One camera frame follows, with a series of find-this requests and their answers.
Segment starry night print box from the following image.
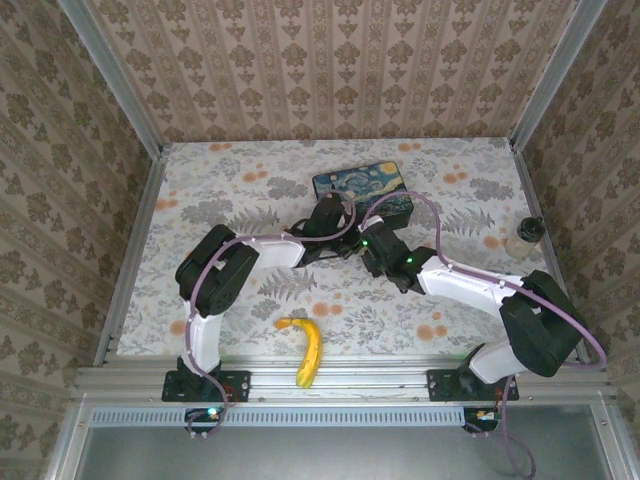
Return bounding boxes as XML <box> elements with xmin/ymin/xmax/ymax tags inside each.
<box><xmin>312</xmin><ymin>160</ymin><xmax>416</xmax><ymax>226</ymax></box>

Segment floral tablecloth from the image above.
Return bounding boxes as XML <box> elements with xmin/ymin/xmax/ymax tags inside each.
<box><xmin>117</xmin><ymin>137</ymin><xmax>556</xmax><ymax>359</ymax></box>

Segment yellow banana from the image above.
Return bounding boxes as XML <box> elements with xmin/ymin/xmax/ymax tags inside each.
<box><xmin>273</xmin><ymin>316</ymin><xmax>324</xmax><ymax>390</ymax></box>

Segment clear bottle with black lid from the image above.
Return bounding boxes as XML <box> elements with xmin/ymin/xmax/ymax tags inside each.
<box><xmin>504</xmin><ymin>215</ymin><xmax>545</xmax><ymax>259</ymax></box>

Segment grey metal panel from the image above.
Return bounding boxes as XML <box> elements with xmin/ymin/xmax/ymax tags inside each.
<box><xmin>69</xmin><ymin>424</ymin><xmax>616</xmax><ymax>480</ymax></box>

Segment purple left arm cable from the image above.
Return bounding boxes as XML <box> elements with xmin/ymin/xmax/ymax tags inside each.
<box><xmin>183</xmin><ymin>189</ymin><xmax>358</xmax><ymax>441</ymax></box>

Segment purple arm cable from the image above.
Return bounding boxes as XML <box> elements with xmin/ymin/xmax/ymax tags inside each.
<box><xmin>183</xmin><ymin>189</ymin><xmax>358</xmax><ymax>441</ymax></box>
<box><xmin>363</xmin><ymin>192</ymin><xmax>609</xmax><ymax>480</ymax></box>

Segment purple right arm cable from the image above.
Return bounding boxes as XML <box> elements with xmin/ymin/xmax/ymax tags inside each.
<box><xmin>363</xmin><ymin>192</ymin><xmax>609</xmax><ymax>480</ymax></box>

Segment aluminium frame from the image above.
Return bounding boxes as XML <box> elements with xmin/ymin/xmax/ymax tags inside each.
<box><xmin>44</xmin><ymin>0</ymin><xmax>640</xmax><ymax>480</ymax></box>

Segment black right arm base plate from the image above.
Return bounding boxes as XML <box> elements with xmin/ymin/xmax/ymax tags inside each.
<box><xmin>426</xmin><ymin>368</ymin><xmax>520</xmax><ymax>403</ymax></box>

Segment grey slotted cable duct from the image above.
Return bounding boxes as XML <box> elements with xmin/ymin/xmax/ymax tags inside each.
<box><xmin>89</xmin><ymin>405</ymin><xmax>466</xmax><ymax>427</ymax></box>

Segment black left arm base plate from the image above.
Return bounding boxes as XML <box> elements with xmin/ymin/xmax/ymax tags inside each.
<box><xmin>161</xmin><ymin>369</ymin><xmax>251</xmax><ymax>404</ymax></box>

